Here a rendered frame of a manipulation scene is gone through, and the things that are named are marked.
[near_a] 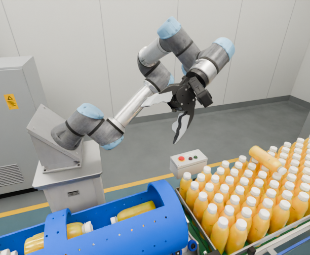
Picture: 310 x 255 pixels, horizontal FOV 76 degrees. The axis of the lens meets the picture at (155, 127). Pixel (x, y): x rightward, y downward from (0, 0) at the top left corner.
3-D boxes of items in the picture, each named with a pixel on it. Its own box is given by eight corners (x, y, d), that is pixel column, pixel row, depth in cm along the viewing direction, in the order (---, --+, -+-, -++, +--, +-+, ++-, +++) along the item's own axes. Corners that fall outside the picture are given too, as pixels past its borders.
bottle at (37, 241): (25, 265, 62) (87, 242, 68) (22, 241, 64) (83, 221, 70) (32, 257, 69) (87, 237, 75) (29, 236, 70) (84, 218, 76)
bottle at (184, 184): (183, 193, 119) (185, 170, 110) (193, 200, 115) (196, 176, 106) (176, 201, 115) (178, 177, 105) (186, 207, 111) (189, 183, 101)
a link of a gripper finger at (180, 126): (172, 141, 63) (178, 112, 62) (184, 145, 58) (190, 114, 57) (164, 140, 61) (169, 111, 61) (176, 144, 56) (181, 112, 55)
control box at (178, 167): (169, 169, 124) (169, 156, 119) (196, 161, 130) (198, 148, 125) (177, 179, 116) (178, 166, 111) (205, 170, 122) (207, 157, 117)
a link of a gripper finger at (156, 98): (133, 106, 55) (162, 101, 59) (143, 108, 50) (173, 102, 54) (132, 95, 54) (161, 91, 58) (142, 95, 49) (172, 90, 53)
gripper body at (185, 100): (170, 114, 63) (193, 88, 66) (188, 116, 56) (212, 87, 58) (156, 96, 60) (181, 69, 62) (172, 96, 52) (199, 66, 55)
